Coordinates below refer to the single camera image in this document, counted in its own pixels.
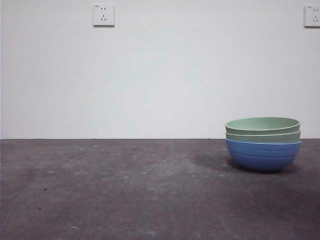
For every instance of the green ribbed bowl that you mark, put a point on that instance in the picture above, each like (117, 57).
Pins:
(262, 123)
(262, 138)

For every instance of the blue ribbed bowl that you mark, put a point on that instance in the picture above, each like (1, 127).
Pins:
(262, 157)

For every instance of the white wall socket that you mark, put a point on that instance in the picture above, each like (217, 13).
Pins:
(103, 15)
(312, 16)

